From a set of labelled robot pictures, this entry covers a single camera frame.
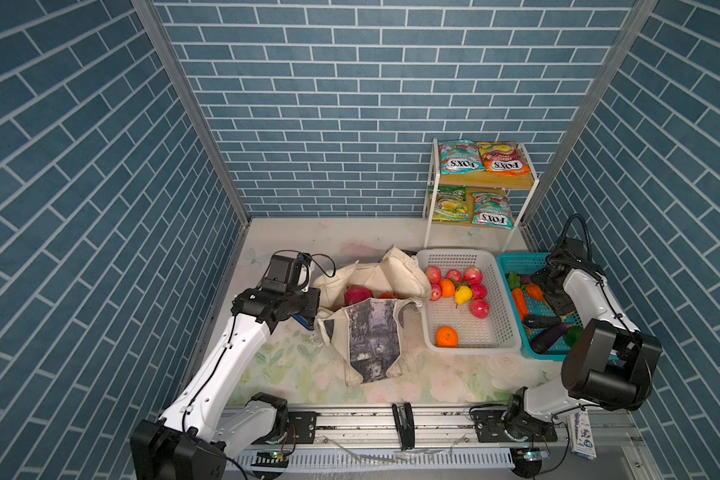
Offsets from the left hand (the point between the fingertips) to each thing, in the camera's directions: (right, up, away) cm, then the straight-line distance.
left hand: (315, 296), depth 79 cm
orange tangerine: (+37, -13, +6) cm, 39 cm away
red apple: (+35, +4, +19) cm, 40 cm away
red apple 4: (+43, +4, +20) cm, 48 cm away
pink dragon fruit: (+10, -1, +11) cm, 15 cm away
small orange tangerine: (+39, 0, +15) cm, 42 cm away
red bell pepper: (+20, -2, +10) cm, 22 cm away
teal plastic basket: (+67, -5, +20) cm, 70 cm away
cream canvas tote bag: (+14, -10, -4) cm, 18 cm away
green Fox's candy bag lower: (+55, +26, +20) cm, 64 cm away
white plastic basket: (+52, -13, +9) cm, 55 cm away
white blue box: (+66, -33, -7) cm, 74 cm away
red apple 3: (+35, -1, +15) cm, 38 cm away
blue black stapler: (-6, -10, +12) cm, 17 cm away
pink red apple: (+48, -6, +11) cm, 49 cm away
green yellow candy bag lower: (+42, +27, +21) cm, 54 cm away
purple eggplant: (+64, -14, +6) cm, 66 cm away
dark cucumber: (+64, -9, +8) cm, 65 cm away
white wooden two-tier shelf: (+57, +30, +7) cm, 65 cm away
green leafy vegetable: (+62, +2, +20) cm, 65 cm away
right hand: (+66, +1, +8) cm, 67 cm away
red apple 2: (+49, +4, +20) cm, 53 cm away
